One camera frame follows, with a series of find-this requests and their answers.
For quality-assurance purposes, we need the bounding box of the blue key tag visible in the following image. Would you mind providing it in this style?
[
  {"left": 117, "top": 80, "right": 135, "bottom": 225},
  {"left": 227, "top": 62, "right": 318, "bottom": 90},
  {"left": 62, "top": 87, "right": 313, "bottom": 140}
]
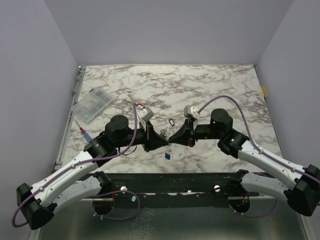
[{"left": 164, "top": 152, "right": 171, "bottom": 160}]

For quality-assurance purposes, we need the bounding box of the silver key organiser with rings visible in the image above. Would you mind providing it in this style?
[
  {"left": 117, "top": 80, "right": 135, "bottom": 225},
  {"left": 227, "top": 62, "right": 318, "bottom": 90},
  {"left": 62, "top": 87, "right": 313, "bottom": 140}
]
[{"left": 159, "top": 128, "right": 175, "bottom": 161}]

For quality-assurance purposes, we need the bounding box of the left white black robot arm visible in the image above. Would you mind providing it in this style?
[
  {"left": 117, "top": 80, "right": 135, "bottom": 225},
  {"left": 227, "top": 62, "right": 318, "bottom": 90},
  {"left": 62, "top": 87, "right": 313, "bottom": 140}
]
[{"left": 11, "top": 115, "right": 169, "bottom": 230}]

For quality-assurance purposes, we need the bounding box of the black key tag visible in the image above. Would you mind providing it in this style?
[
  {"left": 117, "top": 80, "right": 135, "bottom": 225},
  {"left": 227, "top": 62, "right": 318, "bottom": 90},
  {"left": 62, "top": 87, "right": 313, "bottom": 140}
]
[{"left": 168, "top": 118, "right": 175, "bottom": 127}]

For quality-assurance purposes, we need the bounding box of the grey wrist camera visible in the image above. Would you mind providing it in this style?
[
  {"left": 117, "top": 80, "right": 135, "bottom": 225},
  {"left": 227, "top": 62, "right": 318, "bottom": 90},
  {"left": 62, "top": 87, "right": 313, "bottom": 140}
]
[
  {"left": 137, "top": 105, "right": 155, "bottom": 123},
  {"left": 183, "top": 105, "right": 200, "bottom": 120}
]

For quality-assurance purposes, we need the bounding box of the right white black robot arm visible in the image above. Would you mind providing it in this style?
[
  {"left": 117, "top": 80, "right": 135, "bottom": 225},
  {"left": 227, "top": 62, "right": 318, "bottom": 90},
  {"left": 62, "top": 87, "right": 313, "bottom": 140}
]
[{"left": 168, "top": 105, "right": 320, "bottom": 217}]

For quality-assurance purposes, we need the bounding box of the black mounting base rail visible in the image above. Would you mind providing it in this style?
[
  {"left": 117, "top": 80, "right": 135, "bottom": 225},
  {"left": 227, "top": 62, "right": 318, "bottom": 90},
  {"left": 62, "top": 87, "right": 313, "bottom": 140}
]
[{"left": 93, "top": 169, "right": 248, "bottom": 209}]

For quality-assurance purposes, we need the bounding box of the clear plastic screw box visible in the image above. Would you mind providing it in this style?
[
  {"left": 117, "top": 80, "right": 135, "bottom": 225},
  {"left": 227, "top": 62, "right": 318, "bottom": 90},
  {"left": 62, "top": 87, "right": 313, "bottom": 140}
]
[{"left": 71, "top": 87, "right": 114, "bottom": 125}]

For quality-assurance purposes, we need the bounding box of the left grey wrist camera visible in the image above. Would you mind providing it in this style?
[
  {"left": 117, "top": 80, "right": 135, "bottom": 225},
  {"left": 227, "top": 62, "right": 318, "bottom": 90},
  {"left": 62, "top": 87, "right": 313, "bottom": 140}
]
[{"left": 137, "top": 105, "right": 155, "bottom": 123}]

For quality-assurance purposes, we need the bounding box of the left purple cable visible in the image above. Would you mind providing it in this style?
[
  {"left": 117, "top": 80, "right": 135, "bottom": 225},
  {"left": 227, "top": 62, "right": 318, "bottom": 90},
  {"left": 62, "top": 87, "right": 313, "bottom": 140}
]
[{"left": 11, "top": 102, "right": 144, "bottom": 228}]

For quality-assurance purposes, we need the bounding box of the blue red screwdriver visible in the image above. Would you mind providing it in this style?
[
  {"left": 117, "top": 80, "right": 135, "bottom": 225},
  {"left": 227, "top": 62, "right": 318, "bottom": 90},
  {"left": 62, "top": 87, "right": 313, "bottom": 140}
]
[{"left": 74, "top": 119, "right": 92, "bottom": 143}]

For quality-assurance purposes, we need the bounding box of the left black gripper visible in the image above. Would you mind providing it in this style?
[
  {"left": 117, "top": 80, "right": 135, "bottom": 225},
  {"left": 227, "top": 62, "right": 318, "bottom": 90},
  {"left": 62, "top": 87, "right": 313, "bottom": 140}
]
[{"left": 115, "top": 119, "right": 169, "bottom": 152}]

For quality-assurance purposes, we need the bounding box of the purple cable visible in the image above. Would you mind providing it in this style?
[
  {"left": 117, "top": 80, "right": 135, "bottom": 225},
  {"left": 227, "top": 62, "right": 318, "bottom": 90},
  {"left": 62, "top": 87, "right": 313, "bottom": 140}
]
[
  {"left": 197, "top": 95, "right": 320, "bottom": 208},
  {"left": 11, "top": 102, "right": 144, "bottom": 228}
]

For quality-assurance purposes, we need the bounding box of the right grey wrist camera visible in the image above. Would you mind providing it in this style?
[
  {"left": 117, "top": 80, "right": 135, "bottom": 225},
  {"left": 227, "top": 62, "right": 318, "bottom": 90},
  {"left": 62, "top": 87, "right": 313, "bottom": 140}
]
[{"left": 183, "top": 105, "right": 200, "bottom": 120}]

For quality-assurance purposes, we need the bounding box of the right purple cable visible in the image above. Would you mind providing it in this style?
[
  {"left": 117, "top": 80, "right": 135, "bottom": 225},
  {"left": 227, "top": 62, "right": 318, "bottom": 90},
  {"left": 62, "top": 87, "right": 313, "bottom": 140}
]
[{"left": 197, "top": 95, "right": 320, "bottom": 208}]

